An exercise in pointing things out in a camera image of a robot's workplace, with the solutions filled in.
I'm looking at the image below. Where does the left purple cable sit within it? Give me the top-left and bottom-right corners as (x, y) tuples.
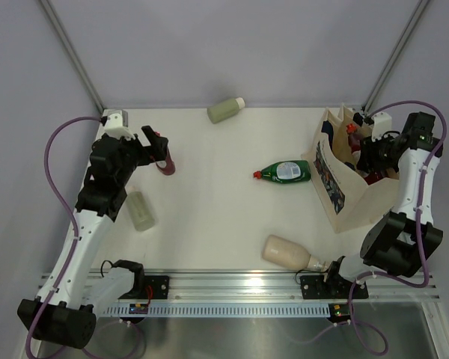
(24, 115), (147, 359)

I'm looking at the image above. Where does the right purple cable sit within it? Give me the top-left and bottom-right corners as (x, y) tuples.
(302, 99), (448, 355)

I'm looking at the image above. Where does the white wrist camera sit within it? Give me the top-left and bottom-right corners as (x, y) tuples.
(100, 109), (135, 141)
(364, 111), (392, 141)

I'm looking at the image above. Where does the sage green bottle white cap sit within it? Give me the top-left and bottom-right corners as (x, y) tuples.
(207, 97), (245, 124)

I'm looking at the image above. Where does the small circuit board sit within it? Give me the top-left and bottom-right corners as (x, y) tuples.
(328, 304), (351, 323)
(129, 303), (149, 315)

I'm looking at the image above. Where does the small dark red soap bottle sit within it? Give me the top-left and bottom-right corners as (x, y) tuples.
(155, 145), (176, 176)

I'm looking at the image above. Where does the aluminium mounting rail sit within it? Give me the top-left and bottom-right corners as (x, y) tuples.
(165, 270), (440, 302)

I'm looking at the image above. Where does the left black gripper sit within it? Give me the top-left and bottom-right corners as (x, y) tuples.
(114, 126), (167, 185)

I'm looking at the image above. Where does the left aluminium frame post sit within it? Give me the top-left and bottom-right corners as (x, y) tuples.
(37, 0), (105, 114)

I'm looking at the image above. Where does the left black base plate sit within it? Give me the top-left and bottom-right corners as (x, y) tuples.
(142, 275), (170, 300)

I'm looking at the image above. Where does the pale green translucent bottle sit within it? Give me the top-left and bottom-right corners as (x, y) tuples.
(125, 185), (156, 232)

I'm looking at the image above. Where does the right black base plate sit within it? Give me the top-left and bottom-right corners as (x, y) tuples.
(300, 274), (352, 300)

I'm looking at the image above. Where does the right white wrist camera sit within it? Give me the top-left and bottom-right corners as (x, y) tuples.
(364, 111), (392, 141)

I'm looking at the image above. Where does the beige cream bottle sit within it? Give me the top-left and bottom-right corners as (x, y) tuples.
(261, 235), (329, 272)

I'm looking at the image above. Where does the white slotted cable duct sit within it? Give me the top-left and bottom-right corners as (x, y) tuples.
(101, 302), (329, 319)

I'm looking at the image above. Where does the purple cable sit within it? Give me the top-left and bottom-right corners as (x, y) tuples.
(24, 115), (147, 359)
(302, 99), (448, 355)

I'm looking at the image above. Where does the green dish soap bottle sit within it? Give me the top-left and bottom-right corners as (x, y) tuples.
(253, 160), (311, 184)

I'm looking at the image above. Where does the left small circuit board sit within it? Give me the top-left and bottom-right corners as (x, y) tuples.
(129, 303), (149, 315)

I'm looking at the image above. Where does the large magenta dish soap bottle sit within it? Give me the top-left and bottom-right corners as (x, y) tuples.
(346, 123), (388, 185)

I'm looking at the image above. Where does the right aluminium frame post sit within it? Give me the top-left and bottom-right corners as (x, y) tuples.
(361, 0), (433, 113)

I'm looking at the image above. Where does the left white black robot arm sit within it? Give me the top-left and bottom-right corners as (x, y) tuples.
(17, 126), (169, 358)

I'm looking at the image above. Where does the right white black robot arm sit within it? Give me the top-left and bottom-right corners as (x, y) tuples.
(323, 112), (443, 297)

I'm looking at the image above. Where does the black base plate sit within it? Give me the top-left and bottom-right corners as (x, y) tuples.
(300, 274), (352, 300)
(142, 275), (170, 300)

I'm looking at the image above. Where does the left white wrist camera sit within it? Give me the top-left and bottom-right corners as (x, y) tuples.
(100, 109), (135, 141)

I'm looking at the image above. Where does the right small circuit board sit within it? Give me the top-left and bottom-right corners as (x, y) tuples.
(328, 304), (351, 323)

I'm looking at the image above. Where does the aluminium frame post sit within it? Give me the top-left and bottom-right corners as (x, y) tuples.
(361, 0), (433, 113)
(37, 0), (105, 114)

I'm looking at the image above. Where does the beige canvas tote bag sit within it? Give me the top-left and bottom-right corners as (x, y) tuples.
(302, 105), (399, 233)

